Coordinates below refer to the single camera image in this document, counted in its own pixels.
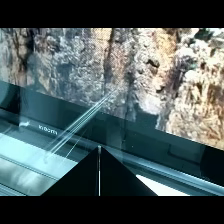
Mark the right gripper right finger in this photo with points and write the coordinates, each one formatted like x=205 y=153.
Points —
x=120 y=180

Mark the silver frame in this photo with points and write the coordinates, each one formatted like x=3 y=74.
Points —
x=20 y=178

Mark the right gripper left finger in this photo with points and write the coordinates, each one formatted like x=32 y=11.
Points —
x=80 y=180

